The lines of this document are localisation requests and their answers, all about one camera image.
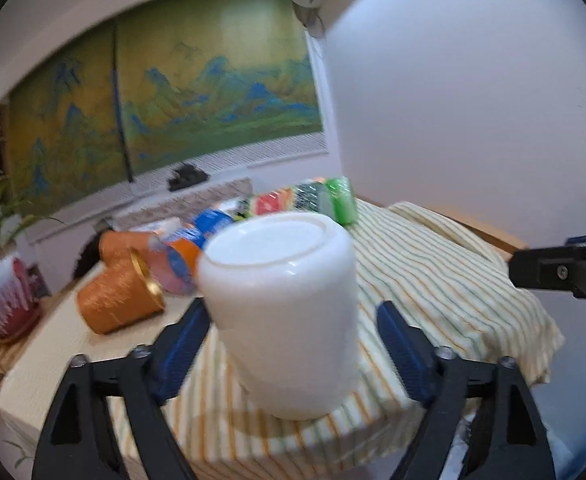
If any orange blue snack packet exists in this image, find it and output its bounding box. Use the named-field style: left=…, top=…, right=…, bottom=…
left=162, top=227, right=208, bottom=295

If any landscape wall painting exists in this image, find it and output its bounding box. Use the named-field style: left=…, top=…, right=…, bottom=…
left=7, top=0, right=324, bottom=207

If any red white flower pot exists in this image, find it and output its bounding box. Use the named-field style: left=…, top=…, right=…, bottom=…
left=0, top=255, right=44, bottom=338

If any green white snack packet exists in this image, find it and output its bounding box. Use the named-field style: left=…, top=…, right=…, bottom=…
left=291, top=180, right=334, bottom=217

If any orange glitter cup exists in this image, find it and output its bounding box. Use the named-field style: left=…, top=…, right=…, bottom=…
left=77, top=252, right=166, bottom=336

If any white cup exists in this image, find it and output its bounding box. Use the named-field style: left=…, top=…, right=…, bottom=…
left=198, top=212, right=361, bottom=421

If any black object on ledge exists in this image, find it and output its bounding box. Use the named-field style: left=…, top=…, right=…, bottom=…
left=167, top=164, right=210, bottom=192

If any green red plastic bottle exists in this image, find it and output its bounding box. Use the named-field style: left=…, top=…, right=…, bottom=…
left=326, top=176, right=358, bottom=227

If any striped tablecloth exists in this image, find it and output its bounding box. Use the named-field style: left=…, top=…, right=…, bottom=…
left=0, top=202, right=566, bottom=466

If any red snack packet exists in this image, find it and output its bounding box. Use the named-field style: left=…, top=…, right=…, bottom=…
left=251, top=191, right=294, bottom=218

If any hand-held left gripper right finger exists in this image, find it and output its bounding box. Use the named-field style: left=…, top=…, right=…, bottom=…
left=376, top=301, right=556, bottom=480

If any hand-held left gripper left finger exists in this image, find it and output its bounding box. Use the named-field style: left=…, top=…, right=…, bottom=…
left=32, top=298, right=212, bottom=480

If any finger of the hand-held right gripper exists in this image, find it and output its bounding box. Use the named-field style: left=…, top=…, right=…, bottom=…
left=508, top=232, right=586, bottom=321

